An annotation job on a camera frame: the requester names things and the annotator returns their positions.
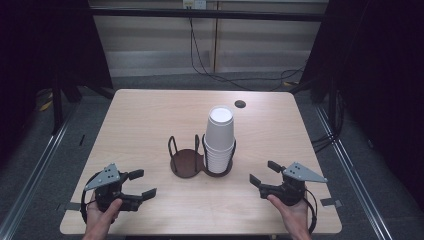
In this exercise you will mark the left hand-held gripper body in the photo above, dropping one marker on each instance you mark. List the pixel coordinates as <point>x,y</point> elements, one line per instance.
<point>106,193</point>

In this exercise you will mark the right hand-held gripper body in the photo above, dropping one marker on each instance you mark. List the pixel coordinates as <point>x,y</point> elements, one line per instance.
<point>291,190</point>

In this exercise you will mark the dark brown double cup holder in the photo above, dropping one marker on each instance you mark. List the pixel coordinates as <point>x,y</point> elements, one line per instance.
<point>186,163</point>

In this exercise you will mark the stack of white paper cups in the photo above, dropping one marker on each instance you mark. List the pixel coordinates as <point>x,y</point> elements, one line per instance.
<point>219,140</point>

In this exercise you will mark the person's left hand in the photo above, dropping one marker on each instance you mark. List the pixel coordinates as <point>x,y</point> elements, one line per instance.
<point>100,216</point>

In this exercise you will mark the person's right hand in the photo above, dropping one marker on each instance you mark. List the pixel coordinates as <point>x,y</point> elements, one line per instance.
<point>293,215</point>

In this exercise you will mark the grey tape piece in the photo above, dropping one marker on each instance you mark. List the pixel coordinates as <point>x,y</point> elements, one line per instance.
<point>330,202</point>
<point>72,206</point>

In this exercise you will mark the small black tape strip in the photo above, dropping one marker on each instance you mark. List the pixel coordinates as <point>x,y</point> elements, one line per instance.
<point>82,140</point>

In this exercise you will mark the dark round table grommet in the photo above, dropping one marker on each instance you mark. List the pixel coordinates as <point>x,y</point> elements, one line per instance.
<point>240,104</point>

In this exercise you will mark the yellow floor tape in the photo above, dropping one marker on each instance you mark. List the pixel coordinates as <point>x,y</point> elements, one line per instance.
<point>45,105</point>

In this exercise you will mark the black curtain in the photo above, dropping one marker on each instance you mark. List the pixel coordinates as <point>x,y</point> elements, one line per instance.
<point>383,66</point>
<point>40,50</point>

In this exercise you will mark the black horizontal metal bar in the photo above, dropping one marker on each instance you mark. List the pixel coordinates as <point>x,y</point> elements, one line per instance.
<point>200,14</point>

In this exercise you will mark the metal floor rail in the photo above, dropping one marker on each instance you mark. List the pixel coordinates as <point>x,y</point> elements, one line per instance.
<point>353,180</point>
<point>30,190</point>

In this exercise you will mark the white wall socket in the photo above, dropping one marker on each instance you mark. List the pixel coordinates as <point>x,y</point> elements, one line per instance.
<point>195,4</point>

